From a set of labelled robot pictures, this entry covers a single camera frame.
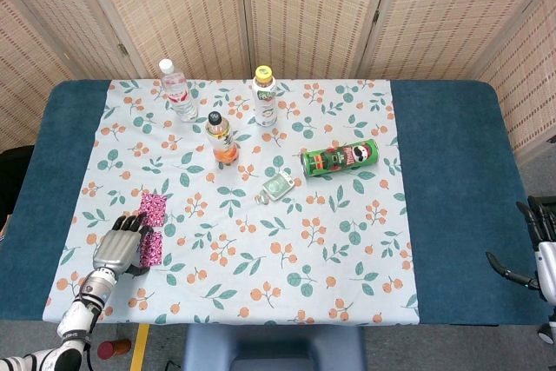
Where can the pink patterned packet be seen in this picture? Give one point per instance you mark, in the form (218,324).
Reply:
(154,210)
(153,249)

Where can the green Pringles can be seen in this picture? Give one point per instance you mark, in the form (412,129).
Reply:
(343,158)

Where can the small wrapped candy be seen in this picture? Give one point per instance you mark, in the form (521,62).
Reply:
(262,200)

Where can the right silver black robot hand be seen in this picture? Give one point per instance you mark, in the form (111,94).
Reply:
(548,271)

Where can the clear water bottle white cap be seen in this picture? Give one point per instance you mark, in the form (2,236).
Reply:
(180,97)

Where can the floral leaf fruit tablecloth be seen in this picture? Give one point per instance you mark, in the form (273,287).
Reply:
(282,236)

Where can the teal blue table cover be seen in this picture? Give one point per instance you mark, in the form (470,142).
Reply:
(456,171)

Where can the white drink bottle yellow cap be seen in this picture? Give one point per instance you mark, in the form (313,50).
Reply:
(265,101)

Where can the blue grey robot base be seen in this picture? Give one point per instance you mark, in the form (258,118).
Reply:
(278,345)

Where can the small green white box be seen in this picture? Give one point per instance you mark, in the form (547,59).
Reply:
(278,186)

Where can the black bulky object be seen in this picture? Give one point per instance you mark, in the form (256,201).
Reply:
(13,180)

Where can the brown cardboard box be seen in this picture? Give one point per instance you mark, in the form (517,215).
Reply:
(7,224)

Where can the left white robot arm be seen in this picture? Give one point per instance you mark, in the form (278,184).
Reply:
(78,319)

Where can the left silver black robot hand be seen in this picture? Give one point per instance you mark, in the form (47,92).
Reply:
(117,249)

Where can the red orange bottle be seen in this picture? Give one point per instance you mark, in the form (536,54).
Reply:
(108,349)

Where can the brass screen hinge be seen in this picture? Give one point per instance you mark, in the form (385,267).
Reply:
(376,16)
(123,50)

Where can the woven bamboo folding screen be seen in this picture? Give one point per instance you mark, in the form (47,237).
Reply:
(304,10)

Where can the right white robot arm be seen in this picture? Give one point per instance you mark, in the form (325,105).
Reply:
(549,327)

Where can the orange juice bottle black cap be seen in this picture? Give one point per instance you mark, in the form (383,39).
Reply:
(223,145)

